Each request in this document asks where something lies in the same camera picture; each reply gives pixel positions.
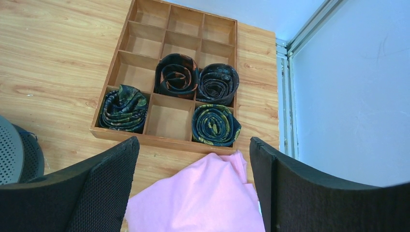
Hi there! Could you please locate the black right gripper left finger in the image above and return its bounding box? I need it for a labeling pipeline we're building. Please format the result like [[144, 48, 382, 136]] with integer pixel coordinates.
[[0, 136, 140, 232]]

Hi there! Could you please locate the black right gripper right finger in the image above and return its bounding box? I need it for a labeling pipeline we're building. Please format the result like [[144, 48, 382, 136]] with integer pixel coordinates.
[[249, 137, 410, 232]]

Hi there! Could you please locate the dark grey filament spool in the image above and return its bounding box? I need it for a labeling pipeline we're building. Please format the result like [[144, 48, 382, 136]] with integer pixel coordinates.
[[0, 116, 44, 185]]

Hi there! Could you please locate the pink cloth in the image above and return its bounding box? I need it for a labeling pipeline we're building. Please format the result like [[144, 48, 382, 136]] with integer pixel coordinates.
[[125, 151, 265, 232]]

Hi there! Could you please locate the wooden compartment organizer tray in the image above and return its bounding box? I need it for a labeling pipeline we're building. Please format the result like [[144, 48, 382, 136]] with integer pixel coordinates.
[[90, 0, 241, 154]]

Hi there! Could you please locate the aluminium corner frame post right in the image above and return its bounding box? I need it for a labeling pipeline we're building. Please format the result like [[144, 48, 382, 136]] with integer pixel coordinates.
[[276, 0, 346, 160]]

